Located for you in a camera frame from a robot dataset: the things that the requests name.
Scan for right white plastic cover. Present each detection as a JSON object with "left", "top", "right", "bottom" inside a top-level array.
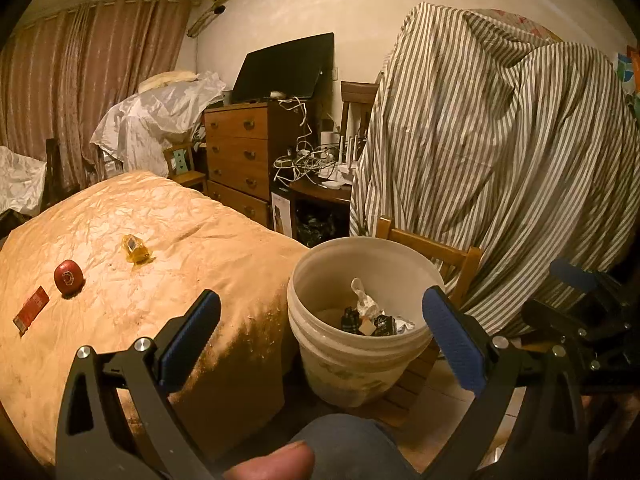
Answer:
[{"left": 90, "top": 72, "right": 226, "bottom": 179}]

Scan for white plastic cover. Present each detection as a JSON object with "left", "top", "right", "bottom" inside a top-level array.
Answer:
[
  {"left": 90, "top": 72, "right": 226, "bottom": 179},
  {"left": 0, "top": 145, "right": 47, "bottom": 217}
]

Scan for white tangled cables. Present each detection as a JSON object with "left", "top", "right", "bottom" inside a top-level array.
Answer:
[{"left": 271, "top": 95, "right": 352, "bottom": 187}]

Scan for white pillow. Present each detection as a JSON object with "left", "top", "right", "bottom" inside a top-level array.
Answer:
[{"left": 138, "top": 70, "right": 198, "bottom": 93}]

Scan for person thumb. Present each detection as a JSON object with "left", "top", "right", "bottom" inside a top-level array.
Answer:
[{"left": 222, "top": 441, "right": 314, "bottom": 480}]

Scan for wooden dresser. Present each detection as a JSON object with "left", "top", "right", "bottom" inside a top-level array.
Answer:
[{"left": 203, "top": 101, "right": 316, "bottom": 228}]

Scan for white tissue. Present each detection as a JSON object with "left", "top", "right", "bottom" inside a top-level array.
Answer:
[{"left": 350, "top": 278, "right": 384, "bottom": 320}]

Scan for red apple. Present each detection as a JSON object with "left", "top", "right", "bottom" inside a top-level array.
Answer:
[{"left": 53, "top": 259, "right": 85, "bottom": 297}]

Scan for left white plastic cover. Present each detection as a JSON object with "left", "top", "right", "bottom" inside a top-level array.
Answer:
[{"left": 0, "top": 145, "right": 47, "bottom": 217}]

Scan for white plastic bucket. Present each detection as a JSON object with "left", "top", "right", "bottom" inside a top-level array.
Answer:
[{"left": 288, "top": 237, "right": 442, "bottom": 408}]

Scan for red carton box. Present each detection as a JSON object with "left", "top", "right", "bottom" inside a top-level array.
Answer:
[{"left": 13, "top": 286, "right": 49, "bottom": 337}]

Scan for yellow plastic bottle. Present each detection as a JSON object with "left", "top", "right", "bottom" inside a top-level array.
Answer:
[{"left": 122, "top": 234, "right": 151, "bottom": 264}]

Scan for striped cloth cover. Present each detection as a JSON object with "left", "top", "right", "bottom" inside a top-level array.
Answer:
[{"left": 349, "top": 2, "right": 639, "bottom": 335}]

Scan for wooden chair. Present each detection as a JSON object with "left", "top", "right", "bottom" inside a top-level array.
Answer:
[{"left": 370, "top": 218, "right": 483, "bottom": 427}]

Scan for black television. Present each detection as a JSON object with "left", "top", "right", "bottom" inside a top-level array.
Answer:
[{"left": 231, "top": 32, "right": 334, "bottom": 103}]

